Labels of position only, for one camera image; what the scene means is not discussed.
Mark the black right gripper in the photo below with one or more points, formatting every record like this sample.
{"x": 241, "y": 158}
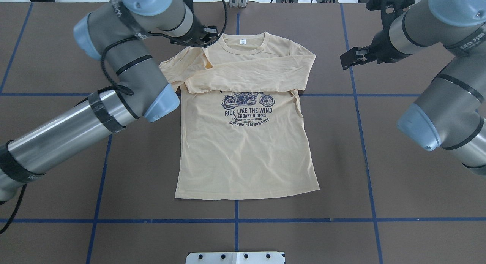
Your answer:
{"x": 381, "y": 46}

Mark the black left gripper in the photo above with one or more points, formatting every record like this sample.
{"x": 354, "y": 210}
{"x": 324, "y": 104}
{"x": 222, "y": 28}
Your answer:
{"x": 196, "y": 30}

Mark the yellow long sleeve shirt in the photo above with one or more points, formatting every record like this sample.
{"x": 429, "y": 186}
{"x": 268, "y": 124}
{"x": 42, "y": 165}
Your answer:
{"x": 242, "y": 128}

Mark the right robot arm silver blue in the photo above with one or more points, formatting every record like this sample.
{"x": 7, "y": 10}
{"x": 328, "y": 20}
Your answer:
{"x": 445, "y": 114}

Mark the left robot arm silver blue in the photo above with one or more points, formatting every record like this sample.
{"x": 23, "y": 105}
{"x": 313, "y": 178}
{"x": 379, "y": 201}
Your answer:
{"x": 113, "y": 35}

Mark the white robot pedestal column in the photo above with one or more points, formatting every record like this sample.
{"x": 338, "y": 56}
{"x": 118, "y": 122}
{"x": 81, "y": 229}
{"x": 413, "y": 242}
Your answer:
{"x": 248, "y": 257}

